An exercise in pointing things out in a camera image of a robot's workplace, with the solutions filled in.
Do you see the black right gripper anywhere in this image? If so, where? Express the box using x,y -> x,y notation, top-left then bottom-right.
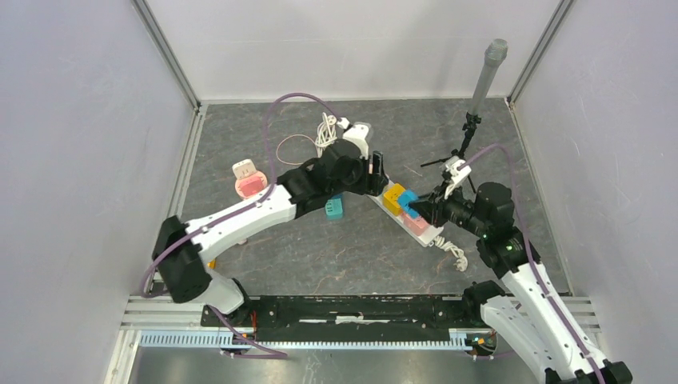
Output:
409,179 -> 488,238

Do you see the pink cube socket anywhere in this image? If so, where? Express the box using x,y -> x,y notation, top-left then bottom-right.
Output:
401,211 -> 430,237

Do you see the light blue adapter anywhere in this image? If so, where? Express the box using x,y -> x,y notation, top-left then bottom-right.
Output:
397,190 -> 420,218

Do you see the yellow cube socket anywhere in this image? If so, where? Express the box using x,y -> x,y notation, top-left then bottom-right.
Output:
382,183 -> 405,217

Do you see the teal power strip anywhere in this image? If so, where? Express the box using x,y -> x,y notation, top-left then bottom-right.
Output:
325,194 -> 344,220

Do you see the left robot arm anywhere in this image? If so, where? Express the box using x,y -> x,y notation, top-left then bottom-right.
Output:
150,139 -> 389,326

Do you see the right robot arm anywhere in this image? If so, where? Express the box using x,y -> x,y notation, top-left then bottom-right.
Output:
404,182 -> 633,383

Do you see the white power strip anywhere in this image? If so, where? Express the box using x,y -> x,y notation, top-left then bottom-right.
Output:
369,181 -> 443,247

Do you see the black tripod stand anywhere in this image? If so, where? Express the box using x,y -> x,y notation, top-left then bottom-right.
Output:
420,112 -> 481,168

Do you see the pink round charging base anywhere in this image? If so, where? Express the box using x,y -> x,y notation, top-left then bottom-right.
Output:
235,171 -> 268,200

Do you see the grey microphone tube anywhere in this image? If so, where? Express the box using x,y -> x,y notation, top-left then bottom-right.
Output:
468,38 -> 509,116

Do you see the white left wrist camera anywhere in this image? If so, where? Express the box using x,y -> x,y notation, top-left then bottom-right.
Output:
337,118 -> 373,159

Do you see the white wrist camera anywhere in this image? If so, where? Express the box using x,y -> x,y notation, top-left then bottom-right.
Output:
443,156 -> 472,199
337,118 -> 373,159

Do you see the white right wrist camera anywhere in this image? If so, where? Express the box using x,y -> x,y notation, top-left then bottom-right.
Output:
443,156 -> 472,199

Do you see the white coiled power cord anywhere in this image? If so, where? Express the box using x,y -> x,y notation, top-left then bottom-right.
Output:
314,111 -> 340,158

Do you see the white strip cord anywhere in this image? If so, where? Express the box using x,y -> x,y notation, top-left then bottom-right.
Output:
431,235 -> 470,273

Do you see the pink charging cable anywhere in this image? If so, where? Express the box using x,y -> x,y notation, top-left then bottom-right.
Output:
274,133 -> 319,167

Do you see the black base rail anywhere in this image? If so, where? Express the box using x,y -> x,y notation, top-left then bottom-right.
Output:
225,294 -> 486,342

